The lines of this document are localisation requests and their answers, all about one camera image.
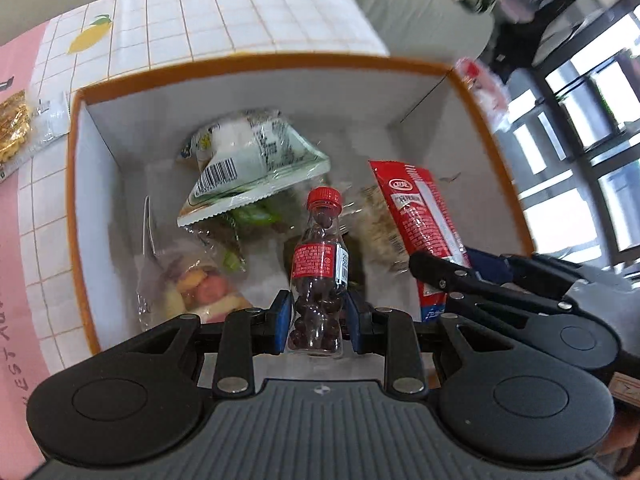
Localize green and white snack packet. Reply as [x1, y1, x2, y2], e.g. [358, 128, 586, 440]
[176, 107, 332, 229]

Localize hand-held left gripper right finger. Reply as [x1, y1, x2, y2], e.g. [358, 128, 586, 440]
[346, 292, 521, 396]

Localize clear plastic snack packet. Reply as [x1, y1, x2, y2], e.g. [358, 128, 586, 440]
[27, 90, 72, 144]

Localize white box with orange rim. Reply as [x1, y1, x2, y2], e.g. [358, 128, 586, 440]
[67, 52, 537, 377]

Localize small bottle of chocolate balls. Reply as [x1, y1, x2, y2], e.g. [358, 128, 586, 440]
[287, 186, 350, 357]

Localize red plastic bag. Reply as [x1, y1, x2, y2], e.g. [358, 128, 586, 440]
[453, 57, 512, 134]

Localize lemon print checked tablecloth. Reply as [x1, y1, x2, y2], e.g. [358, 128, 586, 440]
[0, 0, 392, 466]

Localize oat crisp packet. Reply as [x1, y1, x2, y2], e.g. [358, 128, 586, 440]
[350, 185, 417, 277]

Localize yellow snack packet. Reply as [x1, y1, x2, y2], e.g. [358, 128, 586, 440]
[0, 88, 35, 167]

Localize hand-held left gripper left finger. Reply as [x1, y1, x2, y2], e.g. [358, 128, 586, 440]
[100, 290, 293, 398]

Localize window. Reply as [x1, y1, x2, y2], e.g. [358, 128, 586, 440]
[505, 0, 640, 272]

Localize long red snack packet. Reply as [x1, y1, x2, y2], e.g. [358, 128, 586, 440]
[368, 159, 474, 324]

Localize colourful dried fruit packet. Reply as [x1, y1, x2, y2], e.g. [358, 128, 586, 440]
[135, 195, 254, 332]

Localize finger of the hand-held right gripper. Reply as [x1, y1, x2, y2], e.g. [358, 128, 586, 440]
[467, 248, 592, 299]
[409, 251, 576, 332]

